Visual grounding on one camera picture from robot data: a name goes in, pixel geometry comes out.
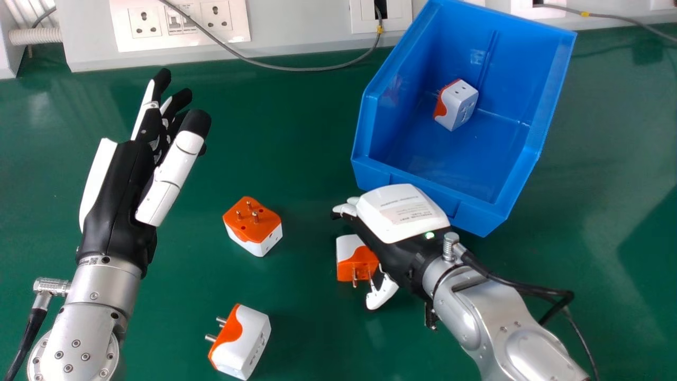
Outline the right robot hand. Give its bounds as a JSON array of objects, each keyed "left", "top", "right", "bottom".
[{"left": 332, "top": 184, "right": 451, "bottom": 311}]

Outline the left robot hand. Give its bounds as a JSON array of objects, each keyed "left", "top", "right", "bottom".
[{"left": 77, "top": 68, "right": 212, "bottom": 278}]

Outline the white-and-orange plug adapter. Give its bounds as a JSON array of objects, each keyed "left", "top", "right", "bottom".
[
  {"left": 336, "top": 234, "right": 380, "bottom": 288},
  {"left": 222, "top": 196, "right": 283, "bottom": 258},
  {"left": 205, "top": 303, "right": 272, "bottom": 380},
  {"left": 433, "top": 79, "right": 479, "bottom": 132}
]

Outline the blue plastic bin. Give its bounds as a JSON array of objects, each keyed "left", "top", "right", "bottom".
[{"left": 351, "top": 0, "right": 577, "bottom": 238}]

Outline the white socket strip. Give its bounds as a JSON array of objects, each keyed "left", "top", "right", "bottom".
[{"left": 109, "top": 0, "right": 251, "bottom": 53}]

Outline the white socket plate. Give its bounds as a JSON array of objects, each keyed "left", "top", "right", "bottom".
[{"left": 349, "top": 0, "right": 413, "bottom": 34}]

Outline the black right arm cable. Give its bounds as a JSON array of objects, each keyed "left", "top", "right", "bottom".
[{"left": 461, "top": 251, "right": 599, "bottom": 381}]

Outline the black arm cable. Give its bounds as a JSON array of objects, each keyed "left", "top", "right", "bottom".
[
  {"left": 461, "top": 251, "right": 599, "bottom": 381},
  {"left": 4, "top": 292, "right": 53, "bottom": 381}
]

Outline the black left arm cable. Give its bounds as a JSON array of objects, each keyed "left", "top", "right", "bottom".
[{"left": 4, "top": 292, "right": 53, "bottom": 381}]

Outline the white corrugated hose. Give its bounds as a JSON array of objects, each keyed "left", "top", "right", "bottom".
[{"left": 8, "top": 26, "right": 63, "bottom": 46}]

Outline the grey cable with yellow tie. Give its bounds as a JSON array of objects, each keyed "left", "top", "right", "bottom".
[{"left": 534, "top": 3, "right": 677, "bottom": 44}]

